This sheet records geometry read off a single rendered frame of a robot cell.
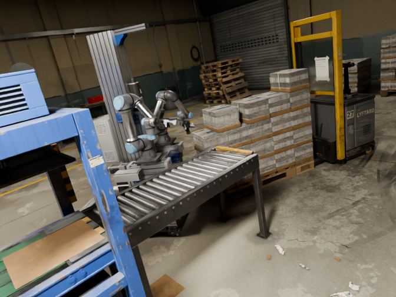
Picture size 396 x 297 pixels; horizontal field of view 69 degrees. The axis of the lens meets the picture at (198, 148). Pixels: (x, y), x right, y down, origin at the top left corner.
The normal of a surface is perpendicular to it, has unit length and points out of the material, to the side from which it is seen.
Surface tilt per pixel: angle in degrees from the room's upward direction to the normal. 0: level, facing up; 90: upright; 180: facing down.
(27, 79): 90
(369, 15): 90
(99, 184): 90
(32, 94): 90
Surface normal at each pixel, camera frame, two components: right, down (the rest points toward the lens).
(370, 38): -0.72, 0.34
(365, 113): 0.37, 0.22
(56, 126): 0.67, 0.11
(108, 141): -0.20, 0.34
